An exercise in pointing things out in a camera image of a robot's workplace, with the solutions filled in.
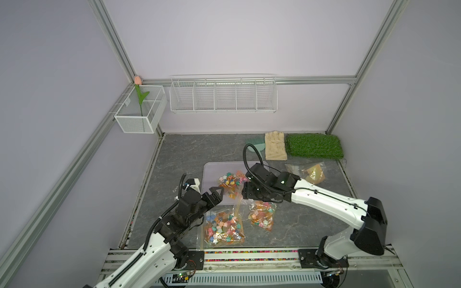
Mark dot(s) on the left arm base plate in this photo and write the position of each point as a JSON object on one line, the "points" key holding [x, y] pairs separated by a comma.
{"points": [[192, 261]]}

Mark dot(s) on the ziploc bag of candies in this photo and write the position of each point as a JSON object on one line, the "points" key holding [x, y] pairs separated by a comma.
{"points": [[257, 213], [312, 172], [223, 227]]}

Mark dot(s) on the pink artificial tulip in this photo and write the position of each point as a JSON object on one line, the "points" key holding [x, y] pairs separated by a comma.
{"points": [[141, 95]]}

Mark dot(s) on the lilac plastic tray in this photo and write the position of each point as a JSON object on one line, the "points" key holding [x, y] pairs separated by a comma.
{"points": [[214, 170]]}

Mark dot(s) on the long white wire basket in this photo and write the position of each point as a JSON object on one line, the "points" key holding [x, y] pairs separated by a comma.
{"points": [[223, 93]]}

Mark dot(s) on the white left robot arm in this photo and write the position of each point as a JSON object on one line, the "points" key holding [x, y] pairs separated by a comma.
{"points": [[163, 250]]}

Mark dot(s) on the small white mesh basket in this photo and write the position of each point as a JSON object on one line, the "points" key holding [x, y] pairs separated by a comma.
{"points": [[128, 114]]}

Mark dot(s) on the green artificial grass mat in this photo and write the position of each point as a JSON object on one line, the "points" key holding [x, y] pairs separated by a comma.
{"points": [[311, 145]]}

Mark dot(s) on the green hand broom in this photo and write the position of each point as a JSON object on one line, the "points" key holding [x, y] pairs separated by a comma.
{"points": [[257, 144]]}

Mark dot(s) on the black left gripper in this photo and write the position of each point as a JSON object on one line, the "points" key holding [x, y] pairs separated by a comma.
{"points": [[207, 197]]}

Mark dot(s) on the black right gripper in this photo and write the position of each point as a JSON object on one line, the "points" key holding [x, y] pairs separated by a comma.
{"points": [[247, 191]]}

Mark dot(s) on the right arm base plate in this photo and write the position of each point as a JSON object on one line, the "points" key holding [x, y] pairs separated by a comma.
{"points": [[309, 259]]}

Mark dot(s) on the beige work glove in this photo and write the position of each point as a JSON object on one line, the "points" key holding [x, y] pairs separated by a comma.
{"points": [[275, 146]]}

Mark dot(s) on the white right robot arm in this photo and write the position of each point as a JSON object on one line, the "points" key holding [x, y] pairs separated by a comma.
{"points": [[366, 219]]}

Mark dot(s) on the pile of loose candies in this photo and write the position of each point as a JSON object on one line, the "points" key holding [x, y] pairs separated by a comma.
{"points": [[232, 183]]}

